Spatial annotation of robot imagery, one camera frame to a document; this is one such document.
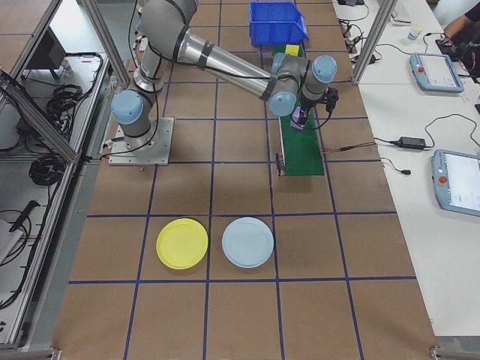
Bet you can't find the purple foam block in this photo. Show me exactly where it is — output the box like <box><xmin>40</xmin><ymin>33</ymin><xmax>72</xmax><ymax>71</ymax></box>
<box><xmin>290</xmin><ymin>106</ymin><xmax>307</xmax><ymax>131</ymax></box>

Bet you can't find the blue plastic storage bin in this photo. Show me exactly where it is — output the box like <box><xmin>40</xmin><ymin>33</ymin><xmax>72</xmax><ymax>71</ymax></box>
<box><xmin>248</xmin><ymin>1</ymin><xmax>311</xmax><ymax>49</ymax></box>

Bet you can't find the white square base plate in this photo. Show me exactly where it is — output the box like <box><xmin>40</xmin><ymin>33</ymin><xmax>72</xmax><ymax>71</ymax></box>
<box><xmin>107</xmin><ymin>116</ymin><xmax>176</xmax><ymax>166</ymax></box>

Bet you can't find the bystander forearm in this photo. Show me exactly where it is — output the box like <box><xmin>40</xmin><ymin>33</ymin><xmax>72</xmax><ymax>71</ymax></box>
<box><xmin>442</xmin><ymin>3</ymin><xmax>480</xmax><ymax>38</ymax></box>

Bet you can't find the aluminium corner profile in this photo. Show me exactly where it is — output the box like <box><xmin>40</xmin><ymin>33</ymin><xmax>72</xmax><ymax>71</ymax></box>
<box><xmin>0</xmin><ymin>346</ymin><xmax>61</xmax><ymax>360</ymax></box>

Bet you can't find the black cable with plug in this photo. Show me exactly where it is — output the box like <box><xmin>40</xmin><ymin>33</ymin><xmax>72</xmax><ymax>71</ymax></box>
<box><xmin>380</xmin><ymin>157</ymin><xmax>412</xmax><ymax>177</ymax></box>

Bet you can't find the black cable coil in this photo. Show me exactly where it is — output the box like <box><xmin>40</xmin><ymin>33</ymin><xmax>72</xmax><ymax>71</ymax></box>
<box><xmin>46</xmin><ymin>84</ymin><xmax>93</xmax><ymax>121</ymax></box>
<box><xmin>29</xmin><ymin>153</ymin><xmax>63</xmax><ymax>187</ymax></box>

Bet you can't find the white desk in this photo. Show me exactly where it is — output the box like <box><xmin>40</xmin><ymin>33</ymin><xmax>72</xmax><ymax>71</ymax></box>
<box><xmin>331</xmin><ymin>0</ymin><xmax>480</xmax><ymax>338</ymax></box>

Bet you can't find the black power adapter brick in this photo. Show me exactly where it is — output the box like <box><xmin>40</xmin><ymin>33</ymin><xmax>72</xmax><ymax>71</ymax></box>
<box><xmin>397</xmin><ymin>136</ymin><xmax>428</xmax><ymax>150</ymax></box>

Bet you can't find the blue-grey teach pendant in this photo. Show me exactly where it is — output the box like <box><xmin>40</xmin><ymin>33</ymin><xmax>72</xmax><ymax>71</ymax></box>
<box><xmin>430</xmin><ymin>148</ymin><xmax>480</xmax><ymax>218</ymax></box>
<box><xmin>409</xmin><ymin>52</ymin><xmax>466</xmax><ymax>92</ymax></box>

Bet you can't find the metal bar V-shaped frame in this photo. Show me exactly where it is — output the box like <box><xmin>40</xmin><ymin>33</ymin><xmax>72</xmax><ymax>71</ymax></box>
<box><xmin>0</xmin><ymin>0</ymin><xmax>131</xmax><ymax>352</ymax></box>

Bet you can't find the aluminium profile post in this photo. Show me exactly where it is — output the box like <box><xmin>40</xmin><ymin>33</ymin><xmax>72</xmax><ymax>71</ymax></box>
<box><xmin>351</xmin><ymin>0</ymin><xmax>399</xmax><ymax>86</ymax></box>

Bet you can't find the black control box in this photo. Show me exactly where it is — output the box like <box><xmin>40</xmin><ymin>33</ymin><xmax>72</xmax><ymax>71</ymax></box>
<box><xmin>24</xmin><ymin>25</ymin><xmax>67</xmax><ymax>80</ymax></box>

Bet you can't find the white keyboard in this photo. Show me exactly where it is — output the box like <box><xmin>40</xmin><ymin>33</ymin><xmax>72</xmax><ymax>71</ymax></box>
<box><xmin>391</xmin><ymin>0</ymin><xmax>413</xmax><ymax>25</ymax></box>

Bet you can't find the light blue plastic plate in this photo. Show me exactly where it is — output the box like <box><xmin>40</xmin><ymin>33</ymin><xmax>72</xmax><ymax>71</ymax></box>
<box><xmin>221</xmin><ymin>216</ymin><xmax>275</xmax><ymax>269</ymax></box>

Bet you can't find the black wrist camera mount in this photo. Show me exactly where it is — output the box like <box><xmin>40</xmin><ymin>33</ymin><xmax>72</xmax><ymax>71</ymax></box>
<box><xmin>324</xmin><ymin>86</ymin><xmax>341</xmax><ymax>113</ymax></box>

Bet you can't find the green conveyor belt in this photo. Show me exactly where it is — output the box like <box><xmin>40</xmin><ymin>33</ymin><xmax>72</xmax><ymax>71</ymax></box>
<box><xmin>274</xmin><ymin>43</ymin><xmax>326</xmax><ymax>178</ymax></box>

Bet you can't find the red and black wire pair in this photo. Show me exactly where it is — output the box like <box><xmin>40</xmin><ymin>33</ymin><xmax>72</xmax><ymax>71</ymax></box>
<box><xmin>321</xmin><ymin>143</ymin><xmax>377</xmax><ymax>154</ymax></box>

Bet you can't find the yellow plastic plate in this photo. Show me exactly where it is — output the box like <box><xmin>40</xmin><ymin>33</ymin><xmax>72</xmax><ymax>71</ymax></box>
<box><xmin>155</xmin><ymin>217</ymin><xmax>209</xmax><ymax>270</ymax></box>

